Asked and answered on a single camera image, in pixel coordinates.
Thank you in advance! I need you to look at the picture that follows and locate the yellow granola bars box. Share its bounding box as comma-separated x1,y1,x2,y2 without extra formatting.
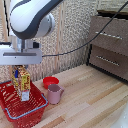
11,65,32,102

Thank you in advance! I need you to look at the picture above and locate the metal drawer handle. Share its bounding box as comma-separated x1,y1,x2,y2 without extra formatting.
96,54,120,67
94,31,123,41

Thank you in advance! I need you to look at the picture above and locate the red plastic basket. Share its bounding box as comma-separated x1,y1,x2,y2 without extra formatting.
0,80,50,128

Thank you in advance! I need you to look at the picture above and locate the red plastic bowl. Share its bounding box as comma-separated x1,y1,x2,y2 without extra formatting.
42,76,60,90

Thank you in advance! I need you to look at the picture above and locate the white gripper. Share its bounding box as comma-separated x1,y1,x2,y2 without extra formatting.
0,41,44,72

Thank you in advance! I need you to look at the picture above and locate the brown drawer cabinet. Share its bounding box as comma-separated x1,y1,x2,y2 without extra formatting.
86,9,128,83

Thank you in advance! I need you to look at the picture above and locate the black cable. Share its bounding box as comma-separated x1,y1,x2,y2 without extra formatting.
42,0,128,58

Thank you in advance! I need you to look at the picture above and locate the pink plastic mug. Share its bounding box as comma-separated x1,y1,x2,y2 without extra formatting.
46,83,65,106

